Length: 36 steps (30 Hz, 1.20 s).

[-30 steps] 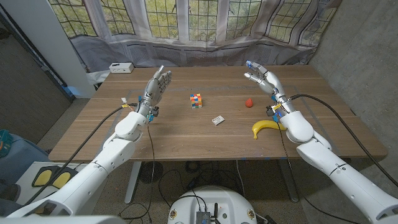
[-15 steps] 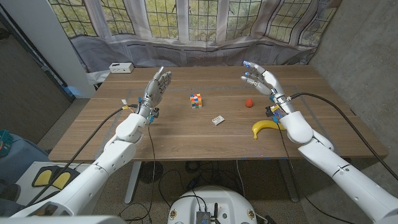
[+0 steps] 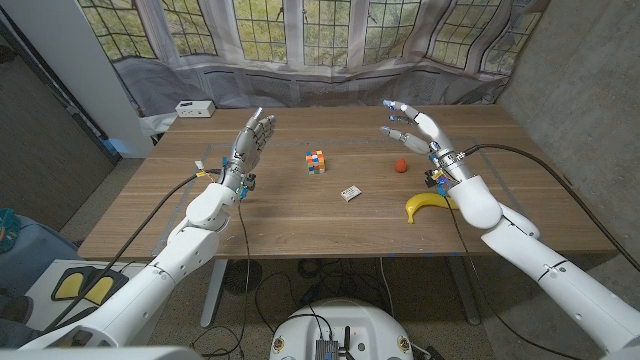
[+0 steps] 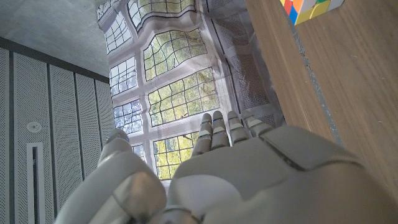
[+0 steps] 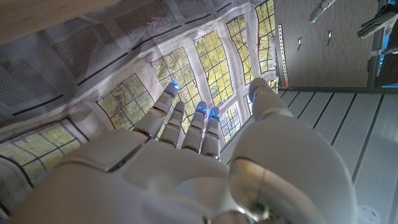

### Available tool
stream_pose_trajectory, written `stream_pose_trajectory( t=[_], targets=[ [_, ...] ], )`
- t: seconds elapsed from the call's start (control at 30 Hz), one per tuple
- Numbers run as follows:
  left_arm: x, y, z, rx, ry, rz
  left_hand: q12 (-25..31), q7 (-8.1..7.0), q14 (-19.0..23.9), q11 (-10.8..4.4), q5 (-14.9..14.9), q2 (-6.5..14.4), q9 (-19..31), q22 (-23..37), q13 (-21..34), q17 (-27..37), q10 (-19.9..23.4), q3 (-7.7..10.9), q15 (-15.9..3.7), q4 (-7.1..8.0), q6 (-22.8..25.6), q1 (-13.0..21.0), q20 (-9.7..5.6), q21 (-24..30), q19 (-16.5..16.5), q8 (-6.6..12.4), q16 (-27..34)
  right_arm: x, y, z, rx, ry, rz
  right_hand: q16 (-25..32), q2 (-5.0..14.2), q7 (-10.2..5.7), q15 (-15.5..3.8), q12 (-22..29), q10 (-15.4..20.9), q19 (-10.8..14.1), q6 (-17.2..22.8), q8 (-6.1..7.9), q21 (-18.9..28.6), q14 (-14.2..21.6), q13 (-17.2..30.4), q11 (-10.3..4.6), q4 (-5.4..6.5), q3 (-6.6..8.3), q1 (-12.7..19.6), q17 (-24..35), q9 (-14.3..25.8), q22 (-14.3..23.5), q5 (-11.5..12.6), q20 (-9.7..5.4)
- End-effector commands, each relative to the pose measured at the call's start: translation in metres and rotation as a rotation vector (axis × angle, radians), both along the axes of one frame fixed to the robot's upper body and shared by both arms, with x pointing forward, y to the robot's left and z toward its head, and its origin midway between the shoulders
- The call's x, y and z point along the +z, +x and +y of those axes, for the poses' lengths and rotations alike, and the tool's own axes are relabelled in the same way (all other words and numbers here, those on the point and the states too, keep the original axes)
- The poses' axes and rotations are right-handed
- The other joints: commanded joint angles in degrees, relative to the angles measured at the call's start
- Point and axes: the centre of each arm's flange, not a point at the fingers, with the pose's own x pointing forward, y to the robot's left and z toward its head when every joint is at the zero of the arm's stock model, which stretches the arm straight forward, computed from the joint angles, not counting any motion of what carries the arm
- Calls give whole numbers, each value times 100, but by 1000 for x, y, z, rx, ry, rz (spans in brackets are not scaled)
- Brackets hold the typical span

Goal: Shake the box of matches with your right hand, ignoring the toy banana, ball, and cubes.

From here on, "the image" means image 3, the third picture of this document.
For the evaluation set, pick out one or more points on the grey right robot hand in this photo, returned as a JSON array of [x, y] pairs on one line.
[[425, 130]]

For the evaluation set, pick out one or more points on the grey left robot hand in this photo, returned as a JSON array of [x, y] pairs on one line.
[[250, 145]]

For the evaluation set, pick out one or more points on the white matchbox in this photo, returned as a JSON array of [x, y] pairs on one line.
[[351, 193]]

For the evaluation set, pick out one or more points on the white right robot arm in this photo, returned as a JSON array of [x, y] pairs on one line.
[[475, 200]]

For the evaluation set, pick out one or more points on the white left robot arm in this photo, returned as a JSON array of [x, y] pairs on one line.
[[200, 210]]

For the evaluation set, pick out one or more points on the small red ball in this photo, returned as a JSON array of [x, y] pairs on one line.
[[400, 165]]

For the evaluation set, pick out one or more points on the white power strip box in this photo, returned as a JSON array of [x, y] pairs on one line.
[[195, 109]]

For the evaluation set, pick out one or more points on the yellow toy banana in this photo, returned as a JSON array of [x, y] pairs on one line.
[[422, 201]]

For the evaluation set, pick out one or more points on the multicoloured puzzle cube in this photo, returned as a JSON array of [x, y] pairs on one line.
[[315, 162]]

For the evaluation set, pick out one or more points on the printed window backdrop cloth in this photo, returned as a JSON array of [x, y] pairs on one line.
[[325, 80]]

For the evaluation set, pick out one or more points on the round black floor fan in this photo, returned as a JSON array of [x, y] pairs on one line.
[[242, 276]]

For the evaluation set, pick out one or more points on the white table leg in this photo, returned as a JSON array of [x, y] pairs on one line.
[[214, 290]]

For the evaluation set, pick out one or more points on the grey table leg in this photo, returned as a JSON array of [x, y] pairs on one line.
[[464, 290]]

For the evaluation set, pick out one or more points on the white robot torso base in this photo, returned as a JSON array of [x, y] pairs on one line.
[[350, 320]]

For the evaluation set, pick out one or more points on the black yellow foot pedal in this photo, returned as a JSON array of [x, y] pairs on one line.
[[70, 286]]

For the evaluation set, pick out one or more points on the blue fabric seat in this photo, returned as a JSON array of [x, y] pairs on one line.
[[35, 250]]

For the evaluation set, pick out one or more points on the teal cloth item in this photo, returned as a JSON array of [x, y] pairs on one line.
[[7, 227]]

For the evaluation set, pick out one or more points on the white floor board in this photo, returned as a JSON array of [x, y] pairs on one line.
[[45, 312]]

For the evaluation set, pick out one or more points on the person leg dark jeans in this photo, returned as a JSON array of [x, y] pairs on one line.
[[15, 335]]

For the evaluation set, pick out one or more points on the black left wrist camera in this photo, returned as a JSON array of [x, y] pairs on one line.
[[249, 181]]

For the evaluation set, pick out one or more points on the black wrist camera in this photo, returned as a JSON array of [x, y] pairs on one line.
[[431, 176], [249, 181]]

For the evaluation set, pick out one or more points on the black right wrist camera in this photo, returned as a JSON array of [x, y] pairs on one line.
[[431, 176]]

